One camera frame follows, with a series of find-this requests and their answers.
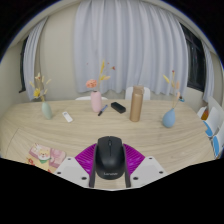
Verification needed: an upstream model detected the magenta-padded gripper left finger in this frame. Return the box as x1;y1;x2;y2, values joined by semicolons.
53;142;98;189

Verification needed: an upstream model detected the white remote control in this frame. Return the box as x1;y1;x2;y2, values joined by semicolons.
61;111;74;123

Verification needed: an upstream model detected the blue vase with dried flowers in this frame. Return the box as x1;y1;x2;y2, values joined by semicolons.
161;69;186;129

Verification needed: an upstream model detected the gold drink bottle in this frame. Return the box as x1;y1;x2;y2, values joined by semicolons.
129;85;145;123

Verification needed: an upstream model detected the wide white curtain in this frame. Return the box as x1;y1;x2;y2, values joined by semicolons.
73;0;189;98

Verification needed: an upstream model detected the cartoon print mouse pad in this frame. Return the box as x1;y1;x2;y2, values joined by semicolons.
26;143;67;174

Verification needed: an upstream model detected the narrow white curtain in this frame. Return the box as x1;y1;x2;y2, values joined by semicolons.
201;41;215;103
22;16;49;101

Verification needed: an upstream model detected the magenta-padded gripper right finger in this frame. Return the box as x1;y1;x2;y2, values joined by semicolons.
123;143;167;189

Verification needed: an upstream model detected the dark window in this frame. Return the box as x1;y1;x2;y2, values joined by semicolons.
181;23;205;93
18;36;29;94

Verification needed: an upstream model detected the dark pen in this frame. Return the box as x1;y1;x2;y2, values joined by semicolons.
97;104;109;117

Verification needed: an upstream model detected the green vase with yellow flowers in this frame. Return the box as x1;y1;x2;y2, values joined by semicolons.
29;72;54;121

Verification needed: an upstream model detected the pink vase with orange flower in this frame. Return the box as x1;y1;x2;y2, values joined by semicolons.
85;59;117;114

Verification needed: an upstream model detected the black computer mouse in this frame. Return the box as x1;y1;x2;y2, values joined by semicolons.
94;135;127;181

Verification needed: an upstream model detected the small black box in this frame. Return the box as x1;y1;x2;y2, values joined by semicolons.
110;101;127;114

